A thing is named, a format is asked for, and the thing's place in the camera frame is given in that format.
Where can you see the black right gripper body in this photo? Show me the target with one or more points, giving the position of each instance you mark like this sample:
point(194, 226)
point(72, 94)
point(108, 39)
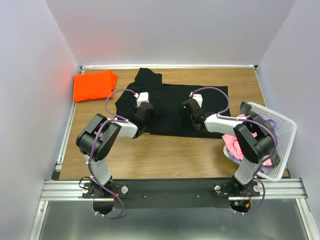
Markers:
point(188, 120)

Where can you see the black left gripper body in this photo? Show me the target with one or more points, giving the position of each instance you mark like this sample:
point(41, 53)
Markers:
point(153, 114)

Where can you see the black t-shirt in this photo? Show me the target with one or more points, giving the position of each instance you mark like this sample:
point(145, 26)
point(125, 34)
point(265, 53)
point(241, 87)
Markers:
point(166, 99)

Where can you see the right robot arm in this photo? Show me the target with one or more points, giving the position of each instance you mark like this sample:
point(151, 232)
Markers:
point(255, 136)

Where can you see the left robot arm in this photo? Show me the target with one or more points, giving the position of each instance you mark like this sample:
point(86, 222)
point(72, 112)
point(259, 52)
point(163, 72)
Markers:
point(97, 138)

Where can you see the pink t-shirt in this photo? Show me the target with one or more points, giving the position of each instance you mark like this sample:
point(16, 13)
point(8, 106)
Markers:
point(233, 149)

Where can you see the dark grey t-shirt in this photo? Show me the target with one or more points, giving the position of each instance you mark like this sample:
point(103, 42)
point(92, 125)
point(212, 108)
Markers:
point(246, 109)

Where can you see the folded orange t-shirt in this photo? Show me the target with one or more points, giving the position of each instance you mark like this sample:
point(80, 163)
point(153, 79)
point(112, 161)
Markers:
point(94, 86)

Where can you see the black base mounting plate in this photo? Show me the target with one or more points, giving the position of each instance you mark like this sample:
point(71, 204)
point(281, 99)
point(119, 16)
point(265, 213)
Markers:
point(127, 194)

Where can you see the white plastic laundry basket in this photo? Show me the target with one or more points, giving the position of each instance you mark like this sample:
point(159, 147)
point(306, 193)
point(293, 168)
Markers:
point(286, 130)

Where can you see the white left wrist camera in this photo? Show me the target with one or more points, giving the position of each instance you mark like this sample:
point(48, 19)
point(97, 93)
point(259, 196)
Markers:
point(142, 97)

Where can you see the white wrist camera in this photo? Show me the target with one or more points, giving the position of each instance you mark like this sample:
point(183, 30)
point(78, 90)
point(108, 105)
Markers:
point(142, 97)
point(198, 97)

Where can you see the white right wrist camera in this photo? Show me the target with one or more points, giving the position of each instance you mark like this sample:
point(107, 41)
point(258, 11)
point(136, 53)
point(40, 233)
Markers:
point(198, 97)

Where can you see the aluminium frame rail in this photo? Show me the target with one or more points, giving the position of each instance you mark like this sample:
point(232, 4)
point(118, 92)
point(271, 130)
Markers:
point(69, 190)

